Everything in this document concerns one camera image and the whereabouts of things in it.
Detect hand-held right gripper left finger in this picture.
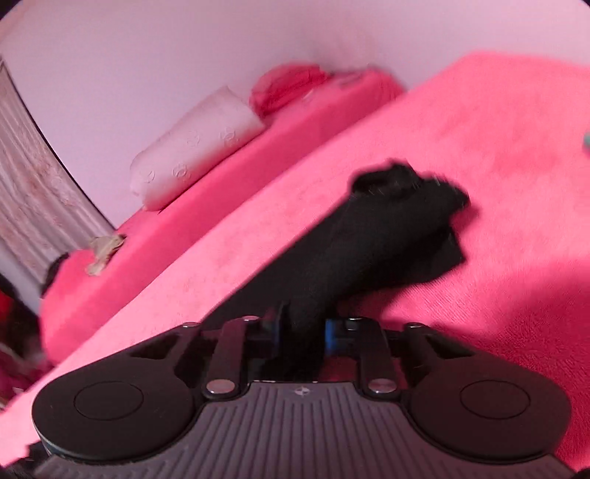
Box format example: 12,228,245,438
124,303,290,399

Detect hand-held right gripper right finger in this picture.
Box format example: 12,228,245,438
324,316,476,399

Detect folded red blanket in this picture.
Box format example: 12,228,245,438
251,62,333,119

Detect pale pink patterned pillow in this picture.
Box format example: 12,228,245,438
129,85,266,211

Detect beige crumpled cloth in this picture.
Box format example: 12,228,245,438
87,234,127,277

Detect dark crumpled cloth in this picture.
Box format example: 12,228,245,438
41,251,71,296

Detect pale patterned curtain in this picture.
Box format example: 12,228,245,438
0,57,115,283

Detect coral red bed sheet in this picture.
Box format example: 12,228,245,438
39,69,407,366

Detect black knit pants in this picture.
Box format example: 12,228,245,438
203,159,471,383

